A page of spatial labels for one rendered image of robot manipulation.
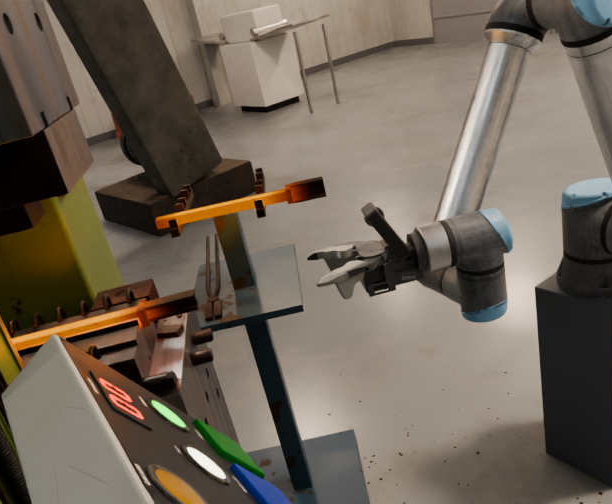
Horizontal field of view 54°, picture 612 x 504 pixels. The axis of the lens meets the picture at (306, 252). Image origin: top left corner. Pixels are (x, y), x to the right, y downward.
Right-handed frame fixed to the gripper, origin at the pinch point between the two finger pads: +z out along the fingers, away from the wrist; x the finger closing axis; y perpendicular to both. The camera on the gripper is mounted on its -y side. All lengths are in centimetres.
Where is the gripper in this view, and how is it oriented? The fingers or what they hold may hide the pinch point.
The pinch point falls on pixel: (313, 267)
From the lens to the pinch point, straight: 110.0
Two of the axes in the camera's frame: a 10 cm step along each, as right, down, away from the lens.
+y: 2.1, 8.9, 4.0
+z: -9.7, 2.5, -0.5
